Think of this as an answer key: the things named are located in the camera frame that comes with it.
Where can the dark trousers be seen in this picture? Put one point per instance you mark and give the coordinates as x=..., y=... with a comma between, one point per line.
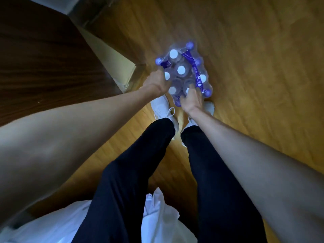
x=136, y=174

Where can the white shirt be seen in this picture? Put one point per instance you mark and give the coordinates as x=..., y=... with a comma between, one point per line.
x=162, y=220

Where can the person's right hand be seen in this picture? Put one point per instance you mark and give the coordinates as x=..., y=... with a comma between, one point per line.
x=192, y=101

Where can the person's left fingers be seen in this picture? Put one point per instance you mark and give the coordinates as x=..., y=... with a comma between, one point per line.
x=162, y=74

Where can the shrink-wrapped pack of water bottles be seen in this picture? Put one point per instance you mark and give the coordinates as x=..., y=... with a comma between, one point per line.
x=182, y=69

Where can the white left shoe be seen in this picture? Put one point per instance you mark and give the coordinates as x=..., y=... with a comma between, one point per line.
x=162, y=107

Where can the person's left forearm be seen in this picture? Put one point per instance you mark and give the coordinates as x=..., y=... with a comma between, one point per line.
x=63, y=139

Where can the white shoe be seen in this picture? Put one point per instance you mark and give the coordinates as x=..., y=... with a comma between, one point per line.
x=209, y=107
x=162, y=107

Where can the person's right fingers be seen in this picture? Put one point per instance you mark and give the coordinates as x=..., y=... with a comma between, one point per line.
x=194, y=90

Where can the person's right forearm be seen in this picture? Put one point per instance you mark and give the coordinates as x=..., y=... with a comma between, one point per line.
x=253, y=169

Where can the person's left hand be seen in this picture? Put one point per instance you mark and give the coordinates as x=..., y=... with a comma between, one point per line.
x=155, y=82

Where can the white right shoe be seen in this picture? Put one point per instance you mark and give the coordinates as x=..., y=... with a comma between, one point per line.
x=209, y=107

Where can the dark wooden cabinet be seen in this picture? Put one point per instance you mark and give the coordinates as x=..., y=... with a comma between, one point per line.
x=43, y=60

